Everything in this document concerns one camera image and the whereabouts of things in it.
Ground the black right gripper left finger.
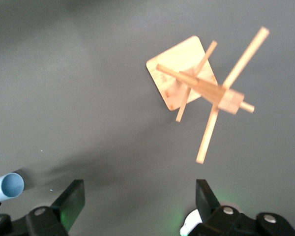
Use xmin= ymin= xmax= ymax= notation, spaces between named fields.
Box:
xmin=0 ymin=179 xmax=86 ymax=236

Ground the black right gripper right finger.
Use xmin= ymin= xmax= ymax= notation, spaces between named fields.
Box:
xmin=190 ymin=179 xmax=295 ymax=236

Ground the wooden mug tree stand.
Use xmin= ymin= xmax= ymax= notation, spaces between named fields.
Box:
xmin=146 ymin=26 xmax=270 ymax=165

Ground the light blue cup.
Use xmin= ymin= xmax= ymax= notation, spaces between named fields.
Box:
xmin=0 ymin=173 xmax=25 ymax=203

